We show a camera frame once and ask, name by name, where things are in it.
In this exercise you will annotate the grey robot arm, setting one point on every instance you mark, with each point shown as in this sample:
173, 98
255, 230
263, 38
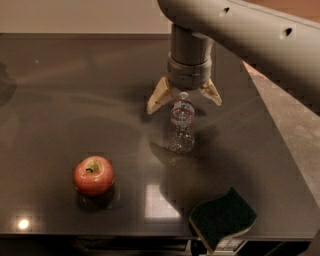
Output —
283, 47

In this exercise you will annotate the red apple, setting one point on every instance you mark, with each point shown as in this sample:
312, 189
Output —
93, 176

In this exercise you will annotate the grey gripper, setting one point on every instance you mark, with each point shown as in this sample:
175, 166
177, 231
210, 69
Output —
188, 74

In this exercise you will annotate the green and yellow sponge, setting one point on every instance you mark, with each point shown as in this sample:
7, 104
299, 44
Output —
226, 216

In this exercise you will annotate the clear plastic water bottle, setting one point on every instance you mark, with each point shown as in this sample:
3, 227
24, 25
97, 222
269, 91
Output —
181, 134

